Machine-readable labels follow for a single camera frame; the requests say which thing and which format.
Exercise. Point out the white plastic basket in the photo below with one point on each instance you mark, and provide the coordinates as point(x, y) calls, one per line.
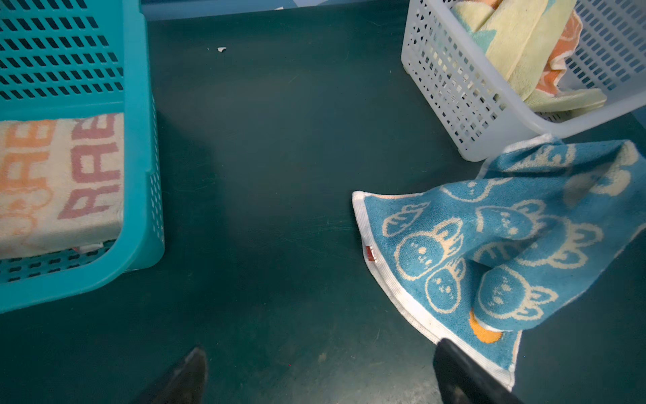
point(479, 110)

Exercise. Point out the yellow-green towel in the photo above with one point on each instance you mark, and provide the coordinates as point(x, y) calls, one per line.
point(517, 38)

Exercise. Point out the teal plastic basket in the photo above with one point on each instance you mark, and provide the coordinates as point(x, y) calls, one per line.
point(77, 59)

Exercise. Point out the blue bunny pattern towel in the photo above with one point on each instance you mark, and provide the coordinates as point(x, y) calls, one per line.
point(478, 262)

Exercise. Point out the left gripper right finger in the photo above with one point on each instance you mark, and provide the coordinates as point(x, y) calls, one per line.
point(461, 380)

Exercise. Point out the orange patterned towel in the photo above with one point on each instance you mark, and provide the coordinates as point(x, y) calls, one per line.
point(556, 67)

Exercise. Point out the cream RABBIT lettered towel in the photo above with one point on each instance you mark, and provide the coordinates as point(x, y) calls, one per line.
point(62, 184)

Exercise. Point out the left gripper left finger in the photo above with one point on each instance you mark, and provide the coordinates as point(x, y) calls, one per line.
point(183, 382)

